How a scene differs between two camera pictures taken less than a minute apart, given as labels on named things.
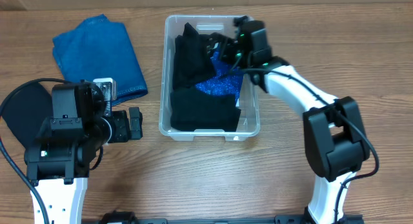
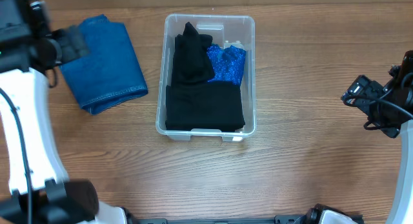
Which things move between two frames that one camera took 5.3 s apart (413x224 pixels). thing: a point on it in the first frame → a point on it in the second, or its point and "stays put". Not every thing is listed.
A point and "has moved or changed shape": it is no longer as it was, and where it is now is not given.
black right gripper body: x=231 y=48 → x=383 y=110
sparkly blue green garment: x=228 y=81 has moved or changed shape
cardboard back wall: x=18 y=0 stays put
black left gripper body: x=134 y=122 → x=73 y=43
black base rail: x=129 y=217 stays put
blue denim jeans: x=100 y=48 stays put
